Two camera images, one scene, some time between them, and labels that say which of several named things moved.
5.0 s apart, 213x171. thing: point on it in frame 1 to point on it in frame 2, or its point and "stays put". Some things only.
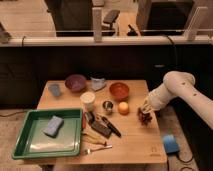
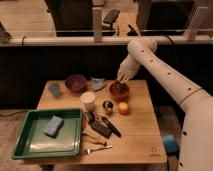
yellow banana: x=93 y=138 stays put
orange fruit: x=123 y=108 stays put
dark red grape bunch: x=144 y=118 to x=118 y=87
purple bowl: x=75 y=82 stays put
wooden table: x=115 y=128 stays put
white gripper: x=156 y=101 to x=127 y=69
